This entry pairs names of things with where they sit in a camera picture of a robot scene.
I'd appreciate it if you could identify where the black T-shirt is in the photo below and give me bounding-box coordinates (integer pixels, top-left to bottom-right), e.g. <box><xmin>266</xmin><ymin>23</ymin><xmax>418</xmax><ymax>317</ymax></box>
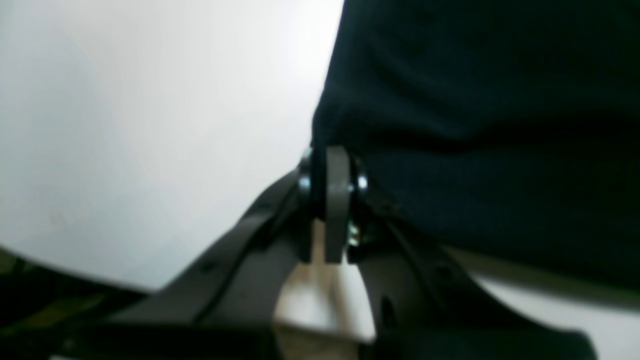
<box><xmin>311</xmin><ymin>0</ymin><xmax>640</xmax><ymax>289</ymax></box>

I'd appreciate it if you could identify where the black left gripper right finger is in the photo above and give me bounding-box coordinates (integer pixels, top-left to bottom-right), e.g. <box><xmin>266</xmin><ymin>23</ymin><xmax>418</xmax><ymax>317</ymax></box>
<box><xmin>325</xmin><ymin>146</ymin><xmax>597</xmax><ymax>360</ymax></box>

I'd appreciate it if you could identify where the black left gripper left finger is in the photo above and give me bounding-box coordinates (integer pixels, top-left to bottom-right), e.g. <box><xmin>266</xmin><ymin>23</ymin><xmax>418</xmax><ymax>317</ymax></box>
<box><xmin>50</xmin><ymin>147</ymin><xmax>326</xmax><ymax>360</ymax></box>

